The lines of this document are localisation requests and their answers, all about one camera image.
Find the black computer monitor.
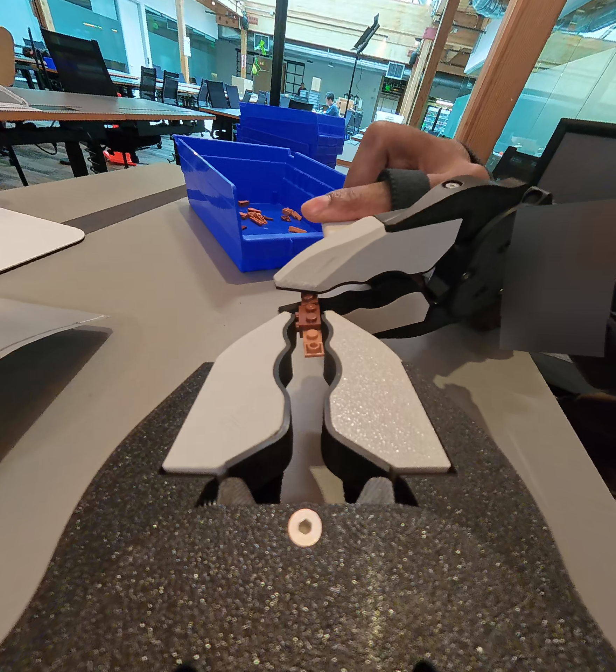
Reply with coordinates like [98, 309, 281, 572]
[534, 118, 616, 205]

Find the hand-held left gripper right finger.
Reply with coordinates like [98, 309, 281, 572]
[321, 310, 454, 475]

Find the wooden office table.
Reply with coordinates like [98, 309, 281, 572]
[0, 87, 240, 179]

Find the stack of blue bins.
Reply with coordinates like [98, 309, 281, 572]
[235, 102, 348, 169]

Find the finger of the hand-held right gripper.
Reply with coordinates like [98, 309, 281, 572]
[274, 216, 466, 295]
[280, 289, 435, 339]

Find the wooden post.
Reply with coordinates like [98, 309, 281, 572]
[453, 0, 568, 163]

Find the blue plastic bin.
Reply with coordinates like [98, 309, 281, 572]
[174, 135, 348, 274]

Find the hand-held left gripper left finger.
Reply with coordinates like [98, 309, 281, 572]
[161, 312, 293, 478]

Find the brown brick assembly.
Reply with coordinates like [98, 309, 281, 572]
[296, 294, 327, 358]

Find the dark brown small brick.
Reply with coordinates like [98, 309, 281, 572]
[294, 297, 322, 330]

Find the grey desk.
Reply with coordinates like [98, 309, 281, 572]
[0, 158, 616, 672]

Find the heap of orange bricks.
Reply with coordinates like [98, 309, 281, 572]
[238, 205, 309, 234]

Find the brick instruction booklet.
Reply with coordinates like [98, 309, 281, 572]
[0, 294, 109, 494]

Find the person's dark jacket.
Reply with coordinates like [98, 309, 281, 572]
[576, 363, 616, 520]

